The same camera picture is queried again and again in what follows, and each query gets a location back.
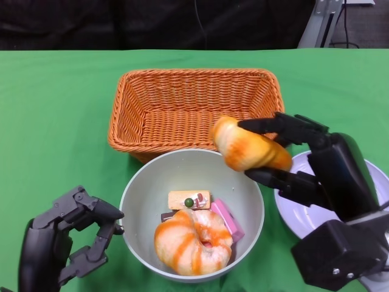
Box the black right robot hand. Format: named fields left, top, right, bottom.
left=238, top=111, right=382, bottom=223

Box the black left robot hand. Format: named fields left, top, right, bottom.
left=18, top=185, right=125, bottom=292

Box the orange bagel bread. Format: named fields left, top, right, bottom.
left=212, top=116, right=293, bottom=172

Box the grey round bowl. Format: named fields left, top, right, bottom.
left=119, top=148, right=264, bottom=283

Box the white round plate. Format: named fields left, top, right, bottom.
left=273, top=150, right=389, bottom=241

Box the pink cake slice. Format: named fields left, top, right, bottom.
left=210, top=199, right=246, bottom=243

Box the white orange-striped donut bread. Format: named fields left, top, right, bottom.
left=154, top=209, right=234, bottom=277

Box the yellow decorated cake slice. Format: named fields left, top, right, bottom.
left=168, top=189, right=212, bottom=210

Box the orange wicker basket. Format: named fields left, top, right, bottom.
left=108, top=68, right=286, bottom=164

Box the green tablecloth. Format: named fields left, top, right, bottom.
left=0, top=48, right=389, bottom=292

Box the grey metal stand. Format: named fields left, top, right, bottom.
left=297, top=0, right=347, bottom=49

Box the black fabric backdrop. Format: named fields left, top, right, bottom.
left=0, top=0, right=317, bottom=52

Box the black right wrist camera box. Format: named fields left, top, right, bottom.
left=291, top=218, right=384, bottom=290

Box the black floor cable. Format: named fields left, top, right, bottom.
left=330, top=15, right=361, bottom=49

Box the thin black hanging cable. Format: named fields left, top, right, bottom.
left=196, top=0, right=210, bottom=51

